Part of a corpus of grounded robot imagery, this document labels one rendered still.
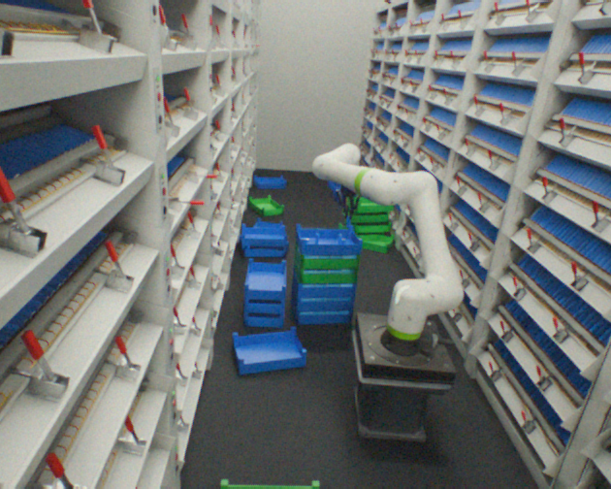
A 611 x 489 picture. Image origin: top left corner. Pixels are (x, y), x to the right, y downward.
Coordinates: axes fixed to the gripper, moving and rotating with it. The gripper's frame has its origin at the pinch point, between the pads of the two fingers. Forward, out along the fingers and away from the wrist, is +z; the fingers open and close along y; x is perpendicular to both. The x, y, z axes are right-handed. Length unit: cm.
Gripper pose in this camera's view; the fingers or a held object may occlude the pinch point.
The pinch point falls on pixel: (348, 212)
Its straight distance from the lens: 231.0
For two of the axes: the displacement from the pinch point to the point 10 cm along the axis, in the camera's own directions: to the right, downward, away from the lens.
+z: 0.8, 6.9, 7.2
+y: -9.3, -2.1, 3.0
